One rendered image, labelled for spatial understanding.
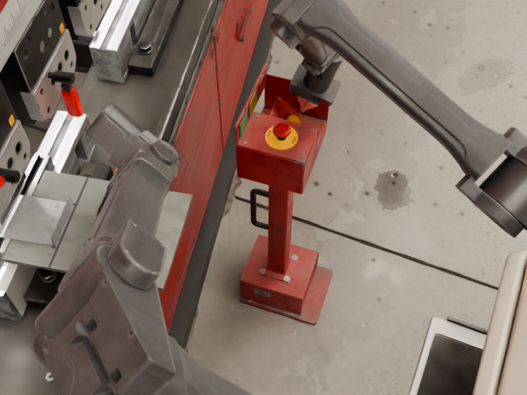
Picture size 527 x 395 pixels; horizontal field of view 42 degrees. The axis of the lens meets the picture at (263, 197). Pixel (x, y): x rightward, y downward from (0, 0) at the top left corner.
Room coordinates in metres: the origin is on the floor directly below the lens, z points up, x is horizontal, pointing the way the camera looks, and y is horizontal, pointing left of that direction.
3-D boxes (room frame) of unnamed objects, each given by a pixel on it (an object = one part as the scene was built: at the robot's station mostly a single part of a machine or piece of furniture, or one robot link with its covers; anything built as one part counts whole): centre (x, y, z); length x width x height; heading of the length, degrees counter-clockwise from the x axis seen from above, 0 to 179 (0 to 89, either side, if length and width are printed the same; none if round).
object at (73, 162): (0.69, 0.40, 0.92); 0.39 x 0.06 x 0.10; 169
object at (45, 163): (0.65, 0.41, 0.99); 0.20 x 0.03 x 0.03; 169
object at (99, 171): (0.66, 0.35, 0.89); 0.30 x 0.05 x 0.03; 169
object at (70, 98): (0.77, 0.32, 1.13); 0.04 x 0.02 x 0.10; 79
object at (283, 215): (1.02, -0.05, 0.39); 0.05 x 0.05 x 0.54; 71
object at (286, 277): (1.02, -0.05, 0.13); 0.10 x 0.10 x 0.01; 71
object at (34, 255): (0.60, 0.27, 1.00); 0.26 x 0.18 x 0.01; 79
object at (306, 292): (1.01, -0.07, 0.06); 0.25 x 0.20 x 0.12; 71
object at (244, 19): (1.60, 0.05, 0.59); 0.15 x 0.02 x 0.07; 169
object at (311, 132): (1.02, -0.05, 0.75); 0.20 x 0.16 x 0.18; 161
